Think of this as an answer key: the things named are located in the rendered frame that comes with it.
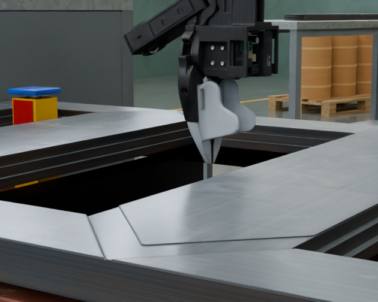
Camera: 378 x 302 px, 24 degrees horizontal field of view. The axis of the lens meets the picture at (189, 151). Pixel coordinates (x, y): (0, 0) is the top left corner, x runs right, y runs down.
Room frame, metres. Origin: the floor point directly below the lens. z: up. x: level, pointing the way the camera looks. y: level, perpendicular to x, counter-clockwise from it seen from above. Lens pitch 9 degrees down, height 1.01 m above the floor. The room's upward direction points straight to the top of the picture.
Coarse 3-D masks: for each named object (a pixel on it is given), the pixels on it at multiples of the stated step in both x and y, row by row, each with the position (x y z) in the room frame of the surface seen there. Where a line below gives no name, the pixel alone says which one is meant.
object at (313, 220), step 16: (176, 192) 0.77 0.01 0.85; (192, 192) 0.77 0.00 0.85; (144, 208) 0.71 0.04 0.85; (160, 208) 0.71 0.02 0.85; (176, 208) 0.71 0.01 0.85; (192, 208) 0.71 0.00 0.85; (208, 208) 0.71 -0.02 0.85; (224, 208) 0.71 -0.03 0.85; (240, 208) 0.71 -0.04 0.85; (256, 208) 0.71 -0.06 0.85; (272, 208) 0.71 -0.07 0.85; (288, 208) 0.71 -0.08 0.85; (304, 208) 0.71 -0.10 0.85; (256, 224) 0.65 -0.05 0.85; (272, 224) 0.65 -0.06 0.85; (288, 224) 0.65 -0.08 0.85; (304, 224) 0.65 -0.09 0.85; (320, 224) 0.65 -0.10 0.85; (336, 224) 0.65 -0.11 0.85
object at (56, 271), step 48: (96, 144) 1.11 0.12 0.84; (144, 144) 1.19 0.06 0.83; (240, 144) 1.23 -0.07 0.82; (288, 144) 1.20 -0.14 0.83; (0, 240) 0.61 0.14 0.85; (240, 240) 0.61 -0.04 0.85; (288, 240) 0.61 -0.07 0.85; (336, 240) 0.65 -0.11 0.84; (48, 288) 0.59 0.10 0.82; (96, 288) 0.56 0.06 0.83; (144, 288) 0.54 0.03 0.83; (192, 288) 0.52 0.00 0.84; (240, 288) 0.50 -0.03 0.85
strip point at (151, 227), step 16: (128, 208) 0.71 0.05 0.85; (144, 224) 0.65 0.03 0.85; (160, 224) 0.65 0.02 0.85; (176, 224) 0.65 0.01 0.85; (192, 224) 0.65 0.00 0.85; (208, 224) 0.65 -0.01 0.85; (224, 224) 0.65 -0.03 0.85; (240, 224) 0.65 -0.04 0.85; (144, 240) 0.60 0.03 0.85; (160, 240) 0.60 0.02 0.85; (176, 240) 0.60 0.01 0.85; (192, 240) 0.60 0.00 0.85; (208, 240) 0.60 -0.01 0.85; (224, 240) 0.61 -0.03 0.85
